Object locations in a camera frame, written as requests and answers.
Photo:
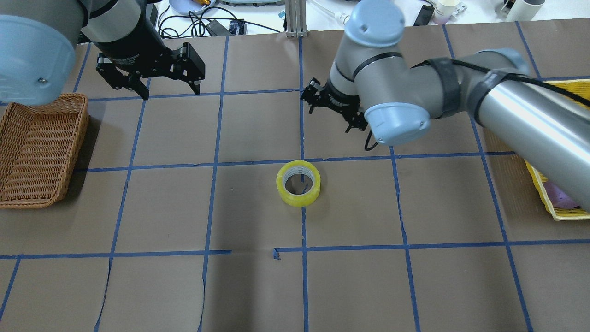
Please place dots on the blue plate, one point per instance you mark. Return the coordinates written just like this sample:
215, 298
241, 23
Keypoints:
185, 6

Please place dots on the yellow plastic basket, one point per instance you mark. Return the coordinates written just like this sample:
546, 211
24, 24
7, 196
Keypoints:
580, 87

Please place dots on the purple sponge block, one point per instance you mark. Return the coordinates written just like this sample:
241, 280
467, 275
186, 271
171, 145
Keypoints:
558, 197

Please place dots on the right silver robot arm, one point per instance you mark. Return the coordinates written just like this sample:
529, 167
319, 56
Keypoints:
371, 86

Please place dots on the white light bulb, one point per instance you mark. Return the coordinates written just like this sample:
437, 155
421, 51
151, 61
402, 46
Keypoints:
341, 17

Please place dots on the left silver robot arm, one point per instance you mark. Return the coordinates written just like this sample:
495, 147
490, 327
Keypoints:
38, 39

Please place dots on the black white mug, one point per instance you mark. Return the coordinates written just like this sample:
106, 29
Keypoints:
520, 10

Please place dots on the yellow tape roll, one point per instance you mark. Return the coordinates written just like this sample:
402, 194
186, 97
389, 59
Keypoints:
298, 183

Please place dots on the aluminium frame post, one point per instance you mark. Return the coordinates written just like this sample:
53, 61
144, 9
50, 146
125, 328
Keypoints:
296, 18

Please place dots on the lavender white cup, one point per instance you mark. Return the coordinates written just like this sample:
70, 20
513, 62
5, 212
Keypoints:
443, 11

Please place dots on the black power adapter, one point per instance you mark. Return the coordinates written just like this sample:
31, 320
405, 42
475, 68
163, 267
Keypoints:
214, 28

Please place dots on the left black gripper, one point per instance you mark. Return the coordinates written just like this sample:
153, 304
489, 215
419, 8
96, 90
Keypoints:
130, 52

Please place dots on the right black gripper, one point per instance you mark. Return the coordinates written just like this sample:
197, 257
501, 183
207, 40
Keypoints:
340, 99

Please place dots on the brown wicker basket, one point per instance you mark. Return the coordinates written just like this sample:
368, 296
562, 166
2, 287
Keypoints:
39, 148

